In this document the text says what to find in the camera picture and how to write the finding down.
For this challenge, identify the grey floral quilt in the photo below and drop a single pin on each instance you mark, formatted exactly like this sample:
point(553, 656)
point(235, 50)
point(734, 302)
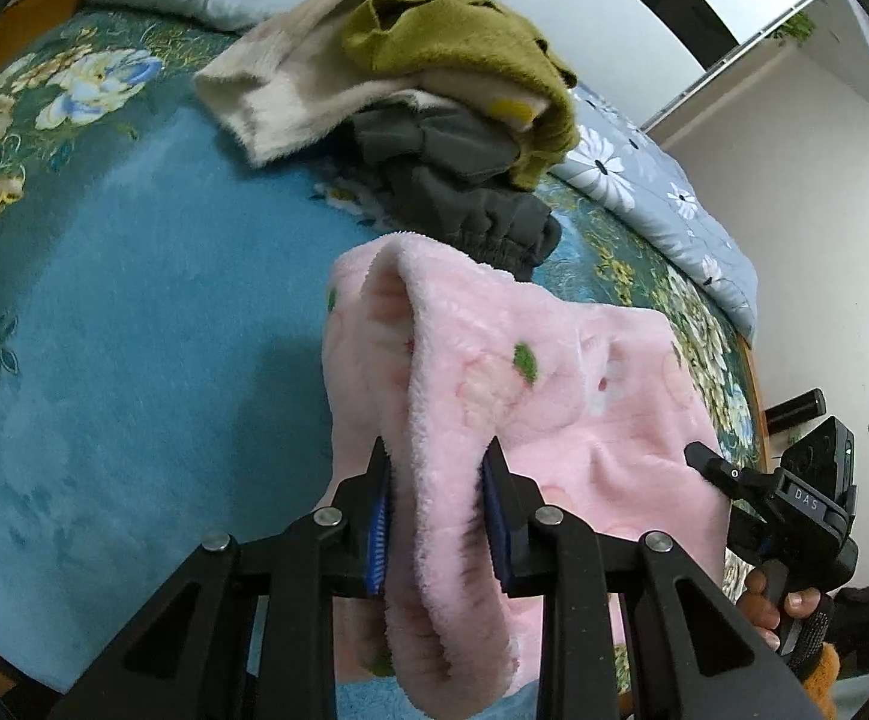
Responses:
point(616, 164)

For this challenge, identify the olive green knit garment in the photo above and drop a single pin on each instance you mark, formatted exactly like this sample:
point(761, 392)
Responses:
point(482, 55)

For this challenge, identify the pink fleece garment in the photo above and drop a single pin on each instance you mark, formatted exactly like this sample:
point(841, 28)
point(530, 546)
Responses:
point(434, 357)

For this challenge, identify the beige fleece garment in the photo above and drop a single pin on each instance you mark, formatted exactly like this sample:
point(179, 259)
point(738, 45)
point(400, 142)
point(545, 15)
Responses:
point(288, 82)

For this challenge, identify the dark grey pants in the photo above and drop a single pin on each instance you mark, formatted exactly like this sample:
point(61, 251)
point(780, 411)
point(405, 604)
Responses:
point(444, 171)

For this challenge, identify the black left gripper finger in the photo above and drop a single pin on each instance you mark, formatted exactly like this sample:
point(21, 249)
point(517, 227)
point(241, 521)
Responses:
point(735, 482)
point(691, 652)
point(246, 630)

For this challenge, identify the person's right hand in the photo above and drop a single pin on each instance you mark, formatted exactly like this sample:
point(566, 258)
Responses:
point(765, 615)

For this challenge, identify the teal floral bed blanket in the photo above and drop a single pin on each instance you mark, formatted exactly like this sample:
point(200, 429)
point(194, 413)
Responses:
point(161, 306)

